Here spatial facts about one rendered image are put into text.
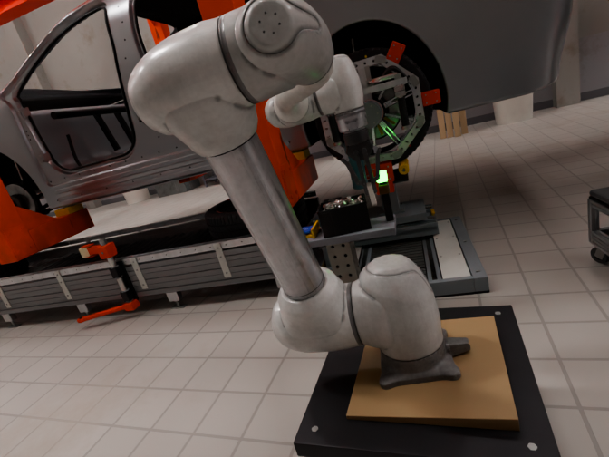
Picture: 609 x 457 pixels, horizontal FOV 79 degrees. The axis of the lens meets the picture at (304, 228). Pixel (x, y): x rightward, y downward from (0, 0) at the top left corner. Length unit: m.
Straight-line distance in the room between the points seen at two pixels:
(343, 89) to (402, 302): 0.60
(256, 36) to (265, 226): 0.34
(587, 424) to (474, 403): 0.50
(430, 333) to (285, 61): 0.64
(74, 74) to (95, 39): 1.07
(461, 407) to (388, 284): 0.28
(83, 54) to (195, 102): 9.74
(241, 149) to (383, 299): 0.44
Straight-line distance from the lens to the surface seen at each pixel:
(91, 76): 10.24
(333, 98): 1.10
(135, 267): 2.53
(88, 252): 2.76
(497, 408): 0.88
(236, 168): 0.65
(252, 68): 0.56
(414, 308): 0.85
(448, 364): 0.95
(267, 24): 0.53
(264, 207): 0.68
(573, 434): 1.30
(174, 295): 2.48
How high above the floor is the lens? 0.96
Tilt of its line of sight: 17 degrees down
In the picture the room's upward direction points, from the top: 15 degrees counter-clockwise
